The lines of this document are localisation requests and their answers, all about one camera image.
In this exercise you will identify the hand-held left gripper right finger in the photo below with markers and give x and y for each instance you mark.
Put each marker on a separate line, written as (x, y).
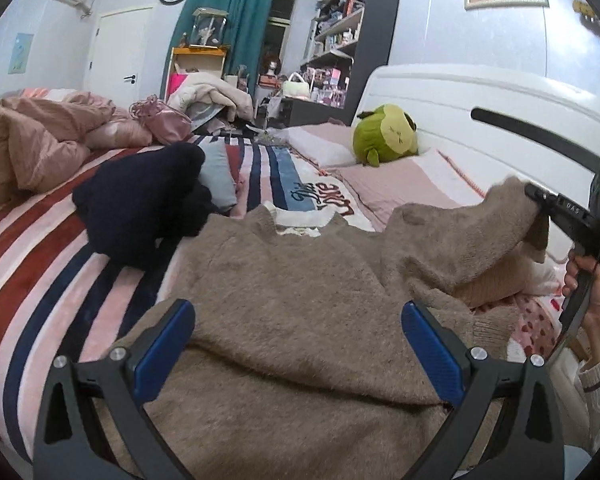
(432, 347)

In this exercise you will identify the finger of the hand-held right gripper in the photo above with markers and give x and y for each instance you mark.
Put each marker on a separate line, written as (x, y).
(542, 230)
(539, 193)

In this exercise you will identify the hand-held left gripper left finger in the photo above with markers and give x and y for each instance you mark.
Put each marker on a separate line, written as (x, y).
(162, 352)

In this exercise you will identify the brown knit sweater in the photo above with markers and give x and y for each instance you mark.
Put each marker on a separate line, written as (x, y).
(290, 310)

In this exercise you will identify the strawberry print sheet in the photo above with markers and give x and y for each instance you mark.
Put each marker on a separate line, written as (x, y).
(532, 330)

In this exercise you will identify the white bed headboard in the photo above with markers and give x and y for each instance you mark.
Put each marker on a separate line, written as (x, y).
(455, 95)

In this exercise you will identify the striped fleece blanket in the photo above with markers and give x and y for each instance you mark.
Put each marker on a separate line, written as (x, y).
(40, 270)

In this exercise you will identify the dark navy garment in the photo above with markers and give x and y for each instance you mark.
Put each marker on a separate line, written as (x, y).
(140, 200)

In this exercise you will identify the green plush toy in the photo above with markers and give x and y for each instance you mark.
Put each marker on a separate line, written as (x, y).
(385, 135)

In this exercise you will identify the white lace garment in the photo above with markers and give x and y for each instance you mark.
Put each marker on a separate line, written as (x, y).
(300, 219)

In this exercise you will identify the grey-blue cushion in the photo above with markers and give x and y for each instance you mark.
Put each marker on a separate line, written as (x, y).
(217, 175)

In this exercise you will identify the dark bookshelf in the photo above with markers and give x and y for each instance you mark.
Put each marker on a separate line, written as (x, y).
(375, 35)

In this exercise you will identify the pink satin bag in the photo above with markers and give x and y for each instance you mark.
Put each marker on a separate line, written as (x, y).
(165, 120)

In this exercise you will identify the pink quilt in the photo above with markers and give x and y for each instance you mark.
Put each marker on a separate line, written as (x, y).
(35, 140)

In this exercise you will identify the cream blanket pile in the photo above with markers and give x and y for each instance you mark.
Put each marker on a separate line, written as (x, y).
(210, 92)

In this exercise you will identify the white and green handbag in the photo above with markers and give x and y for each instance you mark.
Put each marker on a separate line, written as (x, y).
(296, 89)

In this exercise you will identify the yellow shelf unit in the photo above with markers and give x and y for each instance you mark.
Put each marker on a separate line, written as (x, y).
(200, 62)

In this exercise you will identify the wig head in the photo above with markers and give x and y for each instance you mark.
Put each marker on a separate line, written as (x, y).
(270, 66)

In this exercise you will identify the white door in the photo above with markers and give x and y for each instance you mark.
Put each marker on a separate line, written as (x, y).
(117, 50)

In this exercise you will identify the window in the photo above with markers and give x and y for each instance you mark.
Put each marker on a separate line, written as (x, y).
(284, 15)

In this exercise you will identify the glass display dome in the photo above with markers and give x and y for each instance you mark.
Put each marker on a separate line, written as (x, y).
(209, 27)

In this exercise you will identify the teal curtain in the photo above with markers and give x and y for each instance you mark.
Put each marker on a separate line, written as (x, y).
(240, 25)

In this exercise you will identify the blue wall poster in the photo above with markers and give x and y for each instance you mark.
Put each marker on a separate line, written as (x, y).
(21, 53)

